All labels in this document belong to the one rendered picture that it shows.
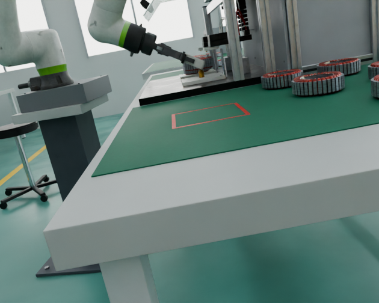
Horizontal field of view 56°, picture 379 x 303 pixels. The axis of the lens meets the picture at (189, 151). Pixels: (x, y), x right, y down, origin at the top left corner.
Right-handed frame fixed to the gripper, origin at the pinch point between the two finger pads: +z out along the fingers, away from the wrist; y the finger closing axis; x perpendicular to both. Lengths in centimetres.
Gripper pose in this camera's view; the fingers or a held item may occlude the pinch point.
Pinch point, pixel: (197, 62)
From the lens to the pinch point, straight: 132.7
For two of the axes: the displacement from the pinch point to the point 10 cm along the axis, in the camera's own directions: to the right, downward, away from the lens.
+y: 0.5, 2.8, -9.6
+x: 3.5, -9.0, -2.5
